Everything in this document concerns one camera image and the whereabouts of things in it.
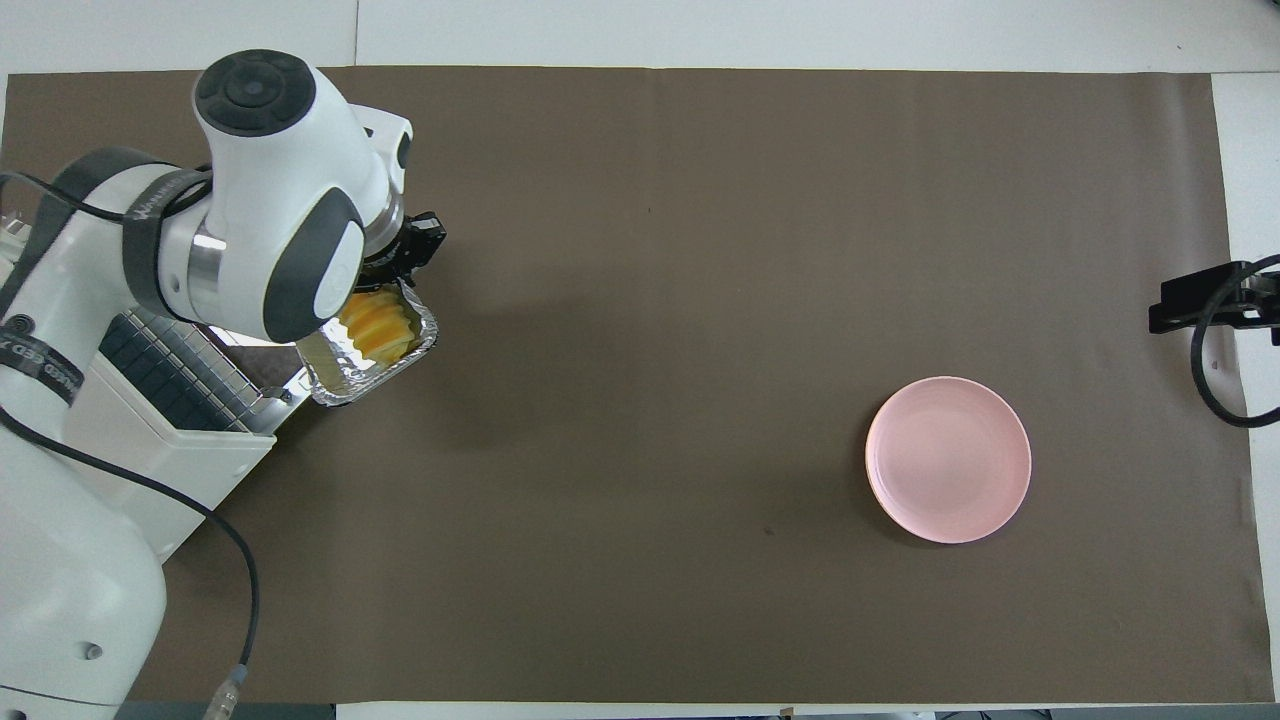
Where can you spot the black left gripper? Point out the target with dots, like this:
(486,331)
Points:
(420,240)

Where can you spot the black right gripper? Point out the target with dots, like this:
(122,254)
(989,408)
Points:
(1265,300)

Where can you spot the yellow ridged bread roll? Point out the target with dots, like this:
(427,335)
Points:
(378,328)

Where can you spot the aluminium foil tray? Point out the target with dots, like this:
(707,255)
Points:
(350,385)

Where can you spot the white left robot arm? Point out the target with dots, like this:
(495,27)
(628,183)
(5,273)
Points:
(270,170)

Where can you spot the white toaster oven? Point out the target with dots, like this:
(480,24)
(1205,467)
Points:
(180,470)

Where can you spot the brown table mat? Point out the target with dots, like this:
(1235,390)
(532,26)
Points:
(650,300)

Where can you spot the pink round plate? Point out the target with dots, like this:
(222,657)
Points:
(948,460)

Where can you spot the glass oven door, metal frame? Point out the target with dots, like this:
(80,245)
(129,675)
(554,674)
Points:
(265,365)

